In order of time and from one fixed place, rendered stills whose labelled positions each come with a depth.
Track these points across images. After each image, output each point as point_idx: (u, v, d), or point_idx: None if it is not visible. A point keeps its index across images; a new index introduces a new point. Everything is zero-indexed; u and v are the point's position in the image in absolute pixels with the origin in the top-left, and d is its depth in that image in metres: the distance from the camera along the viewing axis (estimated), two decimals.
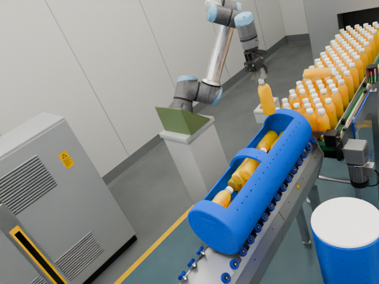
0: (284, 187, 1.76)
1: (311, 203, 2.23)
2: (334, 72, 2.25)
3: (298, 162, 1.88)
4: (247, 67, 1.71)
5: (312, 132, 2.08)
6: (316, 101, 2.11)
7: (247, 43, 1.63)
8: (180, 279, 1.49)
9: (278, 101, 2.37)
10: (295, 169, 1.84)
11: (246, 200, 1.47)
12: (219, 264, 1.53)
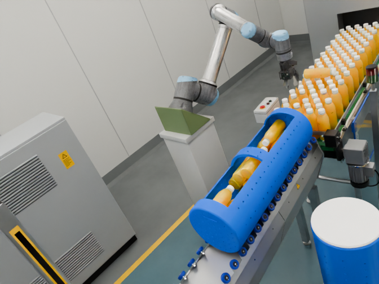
0: (283, 187, 1.76)
1: (311, 203, 2.23)
2: (334, 72, 2.25)
3: (298, 161, 1.88)
4: (282, 76, 2.01)
5: (312, 132, 2.08)
6: (316, 101, 2.11)
7: (282, 56, 1.93)
8: (180, 279, 1.49)
9: (278, 101, 2.37)
10: (295, 169, 1.84)
11: (247, 198, 1.47)
12: (219, 264, 1.53)
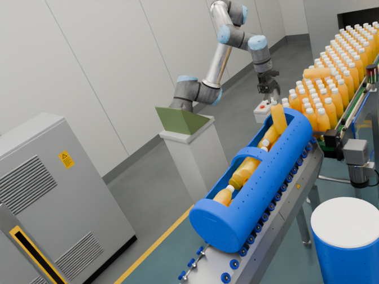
0: (283, 187, 1.76)
1: (311, 203, 2.23)
2: (334, 72, 2.25)
3: (298, 161, 1.88)
4: (260, 89, 1.72)
5: (312, 132, 2.08)
6: (316, 101, 2.11)
7: (260, 66, 1.64)
8: (180, 279, 1.49)
9: None
10: (295, 169, 1.84)
11: (247, 198, 1.47)
12: (219, 264, 1.53)
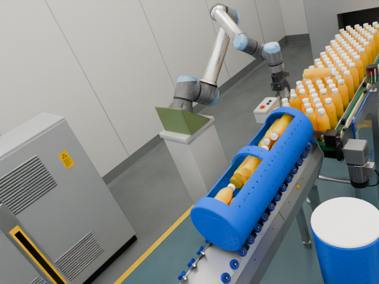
0: (283, 187, 1.76)
1: (311, 203, 2.23)
2: (334, 72, 2.25)
3: (298, 160, 1.89)
4: (273, 87, 2.02)
5: (312, 132, 2.08)
6: (316, 101, 2.11)
7: (274, 67, 1.94)
8: (180, 279, 1.49)
9: (278, 101, 2.37)
10: (295, 169, 1.84)
11: (249, 196, 1.48)
12: (219, 264, 1.53)
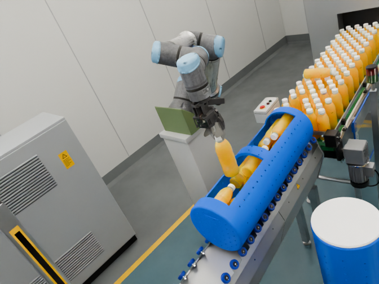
0: (283, 187, 1.76)
1: (311, 203, 2.23)
2: (334, 72, 2.25)
3: (298, 160, 1.89)
4: (198, 123, 1.31)
5: (312, 132, 2.08)
6: (316, 101, 2.11)
7: (194, 94, 1.23)
8: (180, 279, 1.49)
9: (278, 101, 2.37)
10: (295, 169, 1.84)
11: (249, 196, 1.48)
12: (219, 264, 1.53)
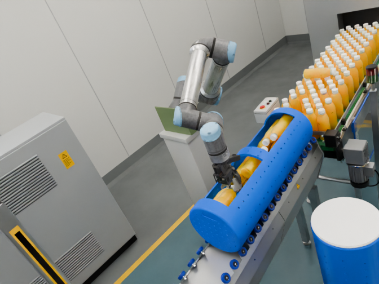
0: (283, 187, 1.76)
1: (311, 203, 2.23)
2: (334, 72, 2.25)
3: (298, 161, 1.88)
4: (217, 179, 1.50)
5: (312, 132, 2.08)
6: (316, 101, 2.11)
7: (215, 158, 1.42)
8: (180, 279, 1.49)
9: (278, 101, 2.37)
10: (295, 169, 1.84)
11: (248, 198, 1.48)
12: (219, 264, 1.53)
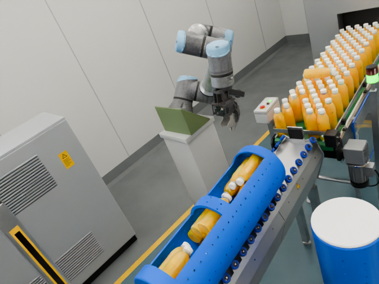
0: (283, 187, 1.75)
1: (311, 203, 2.23)
2: (334, 72, 2.25)
3: (299, 162, 1.88)
4: (215, 110, 1.33)
5: (312, 132, 2.08)
6: (316, 101, 2.11)
7: (217, 80, 1.25)
8: None
9: (278, 101, 2.37)
10: (294, 169, 1.84)
11: (200, 265, 1.25)
12: None
